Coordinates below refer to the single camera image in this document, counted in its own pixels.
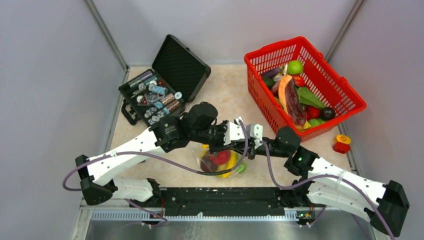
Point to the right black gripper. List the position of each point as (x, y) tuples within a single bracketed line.
[(251, 151)]

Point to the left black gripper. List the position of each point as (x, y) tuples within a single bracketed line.
[(220, 146)]

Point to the red apple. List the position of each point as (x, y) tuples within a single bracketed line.
[(299, 81), (221, 157)]

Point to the clear zip top bag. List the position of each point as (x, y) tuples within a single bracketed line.
[(198, 150)]

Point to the dark red fruit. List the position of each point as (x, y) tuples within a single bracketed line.
[(207, 165)]

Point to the yellow banana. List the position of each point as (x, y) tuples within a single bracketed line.
[(233, 159)]

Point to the red plastic basket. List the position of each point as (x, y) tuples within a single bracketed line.
[(320, 78)]

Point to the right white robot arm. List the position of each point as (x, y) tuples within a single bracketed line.
[(383, 205)]

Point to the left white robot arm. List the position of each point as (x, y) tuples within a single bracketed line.
[(99, 175)]

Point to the dark purple eggplant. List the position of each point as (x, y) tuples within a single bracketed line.
[(293, 105)]

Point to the white loose poker chip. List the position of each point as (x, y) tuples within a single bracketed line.
[(178, 95)]

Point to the green leaf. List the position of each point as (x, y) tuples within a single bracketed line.
[(306, 97)]

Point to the dark plum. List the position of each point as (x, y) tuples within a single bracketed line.
[(327, 113)]

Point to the red yellow emergency button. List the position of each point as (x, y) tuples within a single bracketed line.
[(341, 144)]

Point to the dark green avocado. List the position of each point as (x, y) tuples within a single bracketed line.
[(269, 82)]

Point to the black open case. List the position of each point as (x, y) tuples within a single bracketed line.
[(149, 96)]

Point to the green apple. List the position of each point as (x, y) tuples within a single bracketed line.
[(295, 67)]

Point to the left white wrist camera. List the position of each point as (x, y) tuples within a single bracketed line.
[(234, 132)]

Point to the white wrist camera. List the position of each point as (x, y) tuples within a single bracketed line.
[(255, 133), (234, 132)]

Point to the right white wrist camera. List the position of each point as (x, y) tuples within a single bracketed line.
[(255, 133)]

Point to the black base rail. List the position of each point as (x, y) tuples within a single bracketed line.
[(226, 201)]

